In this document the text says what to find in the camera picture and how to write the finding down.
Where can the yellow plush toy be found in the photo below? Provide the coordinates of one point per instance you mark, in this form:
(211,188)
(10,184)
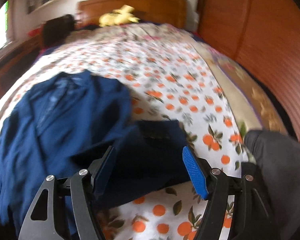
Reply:
(124,15)

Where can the navy blue garment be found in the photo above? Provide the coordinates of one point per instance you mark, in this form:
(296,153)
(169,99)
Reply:
(61,125)

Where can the wooden louvered wardrobe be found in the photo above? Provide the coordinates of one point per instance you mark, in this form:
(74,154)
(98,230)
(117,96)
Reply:
(264,37)

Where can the floral quilt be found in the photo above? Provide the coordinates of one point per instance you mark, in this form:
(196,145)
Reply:
(251,103)

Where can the wooden desk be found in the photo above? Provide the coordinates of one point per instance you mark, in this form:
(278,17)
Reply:
(16,58)

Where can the grey trouser leg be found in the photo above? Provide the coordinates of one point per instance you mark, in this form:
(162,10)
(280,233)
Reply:
(278,157)

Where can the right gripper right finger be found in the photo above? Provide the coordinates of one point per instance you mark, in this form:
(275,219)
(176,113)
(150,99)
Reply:
(196,174)

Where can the orange print bed sheet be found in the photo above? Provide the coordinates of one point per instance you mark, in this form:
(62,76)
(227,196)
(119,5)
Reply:
(166,81)

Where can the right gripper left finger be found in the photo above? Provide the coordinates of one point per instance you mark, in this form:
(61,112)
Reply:
(100,172)

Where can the wooden headboard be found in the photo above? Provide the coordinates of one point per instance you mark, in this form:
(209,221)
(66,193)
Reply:
(173,12)

